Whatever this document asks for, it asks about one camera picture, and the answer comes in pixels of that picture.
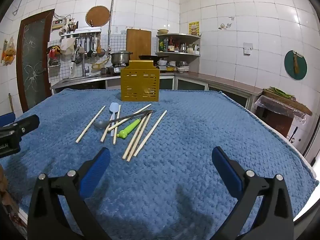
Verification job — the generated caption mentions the light blue plastic spoon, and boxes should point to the light blue plastic spoon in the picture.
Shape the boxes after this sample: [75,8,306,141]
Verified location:
[109,102,119,137]

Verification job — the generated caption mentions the green round wall board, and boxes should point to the green round wall board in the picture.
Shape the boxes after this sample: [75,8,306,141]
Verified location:
[284,50,308,80]

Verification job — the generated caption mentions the long metal spoon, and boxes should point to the long metal spoon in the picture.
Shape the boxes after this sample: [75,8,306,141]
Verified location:
[94,110,157,130]

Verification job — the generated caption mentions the vertical metal pipe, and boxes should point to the vertical metal pipe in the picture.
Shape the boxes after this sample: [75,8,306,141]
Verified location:
[108,0,118,53]

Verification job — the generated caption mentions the wooden cutting board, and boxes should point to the wooden cutting board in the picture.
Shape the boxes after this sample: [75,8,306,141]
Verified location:
[126,29,152,61]

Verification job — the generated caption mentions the steel cooking pot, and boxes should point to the steel cooking pot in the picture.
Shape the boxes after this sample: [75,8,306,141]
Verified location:
[109,51,133,65]

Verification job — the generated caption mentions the steel faucet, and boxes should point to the steel faucet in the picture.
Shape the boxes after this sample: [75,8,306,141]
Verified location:
[81,52,90,77]

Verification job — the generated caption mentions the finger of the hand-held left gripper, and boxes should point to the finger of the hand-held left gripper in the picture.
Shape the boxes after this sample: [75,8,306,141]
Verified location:
[0,114,40,138]
[0,112,16,128]

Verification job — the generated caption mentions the brown frosted glass door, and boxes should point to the brown frosted glass door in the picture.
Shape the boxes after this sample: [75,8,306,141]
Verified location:
[16,9,55,113]

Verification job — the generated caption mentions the green handled kitchen tool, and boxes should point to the green handled kitchen tool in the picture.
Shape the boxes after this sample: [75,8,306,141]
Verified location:
[117,119,141,139]

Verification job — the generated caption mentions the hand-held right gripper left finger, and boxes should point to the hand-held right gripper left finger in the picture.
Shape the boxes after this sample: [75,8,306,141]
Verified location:
[27,147,112,240]

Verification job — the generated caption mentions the yellow wall poster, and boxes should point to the yellow wall poster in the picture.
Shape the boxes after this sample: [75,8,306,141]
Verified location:
[188,21,200,36]

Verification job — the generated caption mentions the yellow perforated utensil holder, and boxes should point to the yellow perforated utensil holder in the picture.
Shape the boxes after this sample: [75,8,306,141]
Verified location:
[120,60,160,102]

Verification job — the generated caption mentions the orange plastic bag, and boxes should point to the orange plastic bag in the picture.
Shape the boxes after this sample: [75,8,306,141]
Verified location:
[1,39,17,64]

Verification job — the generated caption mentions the steel wall utensil rack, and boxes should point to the steel wall utensil rack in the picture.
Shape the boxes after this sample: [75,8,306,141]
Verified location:
[60,27,102,39]

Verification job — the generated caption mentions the blue knitted blanket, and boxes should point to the blue knitted blanket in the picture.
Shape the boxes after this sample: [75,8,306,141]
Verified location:
[0,88,319,240]

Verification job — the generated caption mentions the stack of bowls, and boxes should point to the stack of bowls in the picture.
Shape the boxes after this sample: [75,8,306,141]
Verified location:
[160,59,190,73]

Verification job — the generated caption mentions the small plastic covered table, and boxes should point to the small plastic covered table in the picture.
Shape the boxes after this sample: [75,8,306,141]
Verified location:
[255,95,313,138]

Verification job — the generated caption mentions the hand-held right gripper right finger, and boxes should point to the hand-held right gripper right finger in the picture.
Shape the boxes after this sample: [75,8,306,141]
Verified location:
[212,146,294,240]

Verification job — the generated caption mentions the grey corner shelf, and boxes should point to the grey corner shelf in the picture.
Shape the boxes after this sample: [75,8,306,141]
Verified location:
[155,33,201,57]

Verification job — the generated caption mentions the round bamboo lid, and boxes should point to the round bamboo lid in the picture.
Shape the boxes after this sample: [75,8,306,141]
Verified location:
[85,5,110,27]

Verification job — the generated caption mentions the green vegetables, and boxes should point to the green vegetables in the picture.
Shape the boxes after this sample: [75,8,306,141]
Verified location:
[269,87,295,98]

